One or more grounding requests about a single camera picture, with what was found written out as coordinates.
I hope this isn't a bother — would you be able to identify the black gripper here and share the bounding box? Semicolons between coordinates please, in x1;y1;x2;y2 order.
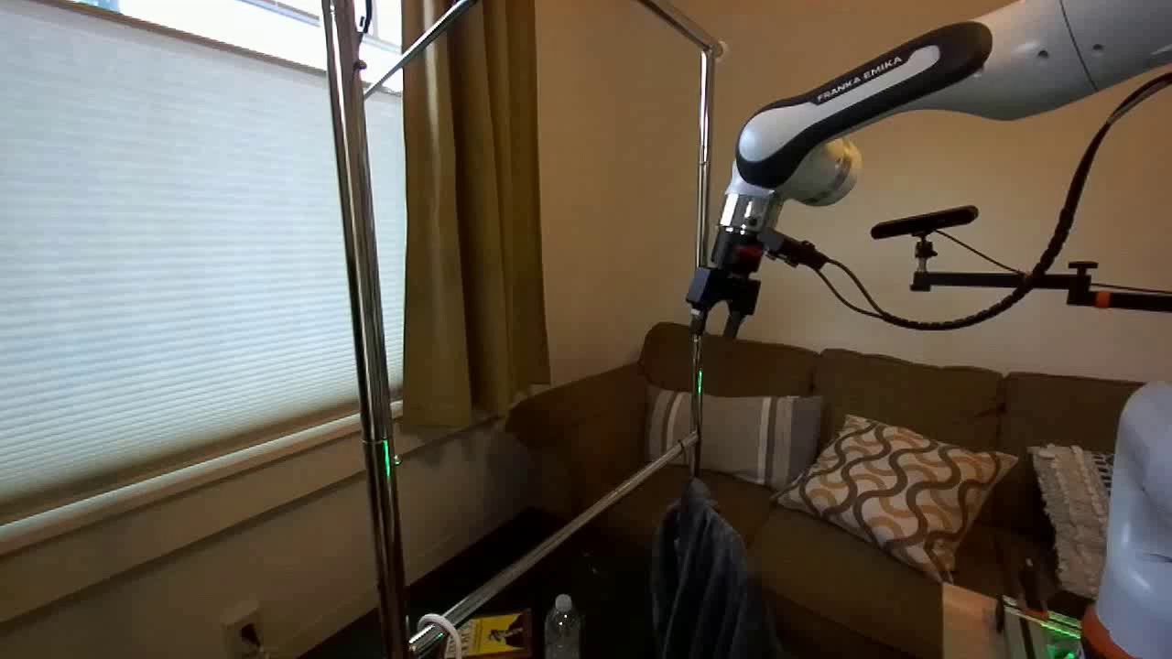
685;222;773;344

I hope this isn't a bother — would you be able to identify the robot base platform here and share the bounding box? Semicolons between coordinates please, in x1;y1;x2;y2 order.
1001;592;1093;659

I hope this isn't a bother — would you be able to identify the chrome clothes rack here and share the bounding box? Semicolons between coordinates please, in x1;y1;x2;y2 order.
319;0;730;659

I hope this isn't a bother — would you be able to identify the striped beige cushion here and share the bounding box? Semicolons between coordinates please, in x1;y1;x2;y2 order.
645;384;827;493

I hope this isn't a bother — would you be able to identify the brown wave pattern cushion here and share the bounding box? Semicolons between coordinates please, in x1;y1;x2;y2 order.
773;410;1021;585

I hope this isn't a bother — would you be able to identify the dark gray garment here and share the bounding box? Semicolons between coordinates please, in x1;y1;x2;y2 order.
645;474;786;659

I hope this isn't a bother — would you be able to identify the olive green curtain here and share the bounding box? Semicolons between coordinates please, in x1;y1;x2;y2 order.
399;0;554;433

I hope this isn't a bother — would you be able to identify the brown fabric sofa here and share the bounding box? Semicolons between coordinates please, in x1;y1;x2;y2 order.
507;318;1146;659

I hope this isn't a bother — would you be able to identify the clear plastic water bottle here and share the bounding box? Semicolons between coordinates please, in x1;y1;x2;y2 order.
543;589;586;659

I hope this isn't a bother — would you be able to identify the yellow printed bag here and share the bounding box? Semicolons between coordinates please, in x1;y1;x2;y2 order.
453;606;538;659

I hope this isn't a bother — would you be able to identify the tan cardboard box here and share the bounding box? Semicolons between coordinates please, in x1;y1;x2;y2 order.
936;581;1013;659

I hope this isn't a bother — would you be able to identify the white lace cushion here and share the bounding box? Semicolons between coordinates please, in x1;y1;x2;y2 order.
1026;440;1116;599

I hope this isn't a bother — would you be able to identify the white window blind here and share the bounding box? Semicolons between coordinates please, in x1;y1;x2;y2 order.
0;0;411;504

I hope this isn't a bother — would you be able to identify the black stereo camera bar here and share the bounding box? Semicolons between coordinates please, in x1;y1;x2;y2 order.
867;201;980;245

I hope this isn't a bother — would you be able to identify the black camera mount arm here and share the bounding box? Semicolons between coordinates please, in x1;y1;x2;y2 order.
908;235;1172;315

